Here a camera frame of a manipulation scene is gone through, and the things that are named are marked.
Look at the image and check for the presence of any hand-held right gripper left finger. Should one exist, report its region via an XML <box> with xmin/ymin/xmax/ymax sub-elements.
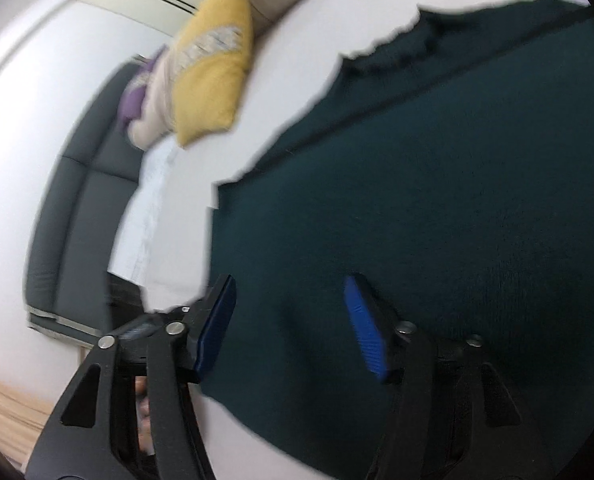
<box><xmin>24</xmin><ymin>275</ymin><xmax>237</xmax><ymax>480</ymax></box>

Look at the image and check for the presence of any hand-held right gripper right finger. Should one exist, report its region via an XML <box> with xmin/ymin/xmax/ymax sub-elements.
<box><xmin>344</xmin><ymin>274</ymin><xmax>572</xmax><ymax>480</ymax></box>

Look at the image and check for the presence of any dark green sweater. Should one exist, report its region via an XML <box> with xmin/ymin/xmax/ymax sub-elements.
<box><xmin>197</xmin><ymin>0</ymin><xmax>594</xmax><ymax>480</ymax></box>

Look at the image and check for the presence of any white flat pillow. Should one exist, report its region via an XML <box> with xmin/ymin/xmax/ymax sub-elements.
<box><xmin>108</xmin><ymin>137</ymin><xmax>178</xmax><ymax>286</ymax></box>

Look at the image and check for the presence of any grey upholstered headboard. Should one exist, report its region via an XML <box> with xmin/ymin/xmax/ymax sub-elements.
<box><xmin>24</xmin><ymin>60</ymin><xmax>153</xmax><ymax>333</ymax></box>

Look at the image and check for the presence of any purple cushion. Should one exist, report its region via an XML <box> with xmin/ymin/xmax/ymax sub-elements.
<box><xmin>117</xmin><ymin>45</ymin><xmax>168</xmax><ymax>128</ymax></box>

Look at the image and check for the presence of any yellow cushion with patterned band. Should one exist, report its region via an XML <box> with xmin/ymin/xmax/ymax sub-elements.
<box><xmin>171</xmin><ymin>0</ymin><xmax>254</xmax><ymax>148</ymax></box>

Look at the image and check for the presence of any white bed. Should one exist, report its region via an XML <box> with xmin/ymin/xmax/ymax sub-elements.
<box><xmin>107</xmin><ymin>0</ymin><xmax>592</xmax><ymax>480</ymax></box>

